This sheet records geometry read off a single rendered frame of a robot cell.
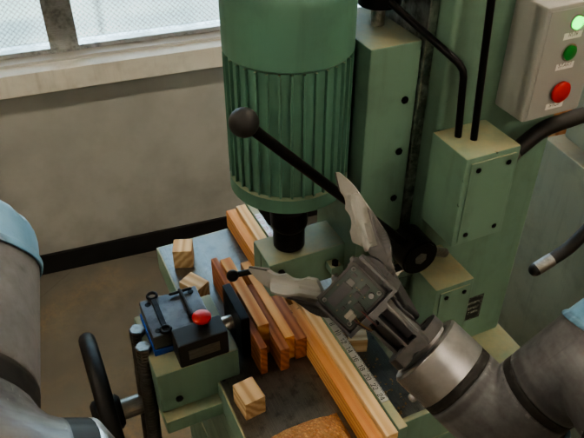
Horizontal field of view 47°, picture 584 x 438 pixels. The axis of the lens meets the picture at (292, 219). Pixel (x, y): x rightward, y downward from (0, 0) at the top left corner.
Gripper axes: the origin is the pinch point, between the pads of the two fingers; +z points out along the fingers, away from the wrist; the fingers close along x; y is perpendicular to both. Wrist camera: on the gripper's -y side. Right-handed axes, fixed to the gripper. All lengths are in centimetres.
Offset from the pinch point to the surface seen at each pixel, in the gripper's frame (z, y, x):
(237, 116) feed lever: 11.7, 3.7, -4.9
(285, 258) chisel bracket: -0.1, -28.6, 10.7
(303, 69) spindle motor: 11.9, -5.5, -13.3
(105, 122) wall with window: 88, -141, 47
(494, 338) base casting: -38, -58, 0
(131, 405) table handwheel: 2, -29, 48
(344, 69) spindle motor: 9.2, -10.4, -16.7
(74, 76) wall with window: 97, -122, 38
